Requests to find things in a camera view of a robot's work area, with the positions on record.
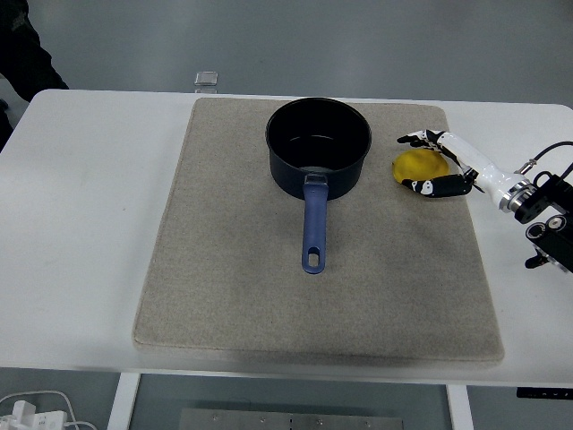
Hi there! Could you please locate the black table control panel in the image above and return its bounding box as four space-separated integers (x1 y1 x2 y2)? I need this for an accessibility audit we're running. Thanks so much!
516 386 573 400

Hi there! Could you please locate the small silver floor box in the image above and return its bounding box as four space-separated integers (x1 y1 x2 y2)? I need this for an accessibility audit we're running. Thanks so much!
193 70 221 89

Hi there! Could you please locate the blue pot with handle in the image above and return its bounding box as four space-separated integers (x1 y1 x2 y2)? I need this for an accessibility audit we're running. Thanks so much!
265 97 373 275

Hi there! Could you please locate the white power strip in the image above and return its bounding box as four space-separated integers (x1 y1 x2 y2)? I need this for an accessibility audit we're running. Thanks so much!
0 400 68 430

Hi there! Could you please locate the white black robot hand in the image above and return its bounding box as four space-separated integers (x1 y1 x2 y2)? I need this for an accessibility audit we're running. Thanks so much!
397 128 524 203

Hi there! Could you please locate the white table leg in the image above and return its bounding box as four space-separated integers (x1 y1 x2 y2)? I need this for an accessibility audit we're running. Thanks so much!
107 373 142 430
446 383 475 430

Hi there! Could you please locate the white cable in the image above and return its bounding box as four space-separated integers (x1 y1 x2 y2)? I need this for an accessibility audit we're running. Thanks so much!
0 390 98 430

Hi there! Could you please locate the person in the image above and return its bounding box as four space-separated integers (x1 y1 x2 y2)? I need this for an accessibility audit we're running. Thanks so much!
0 0 71 152

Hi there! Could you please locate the grey metal plate with screws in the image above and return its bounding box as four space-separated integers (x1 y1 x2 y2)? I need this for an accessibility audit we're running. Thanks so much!
178 407 405 430

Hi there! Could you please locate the beige fabric mat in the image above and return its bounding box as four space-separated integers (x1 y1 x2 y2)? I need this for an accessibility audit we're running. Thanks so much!
132 97 506 371

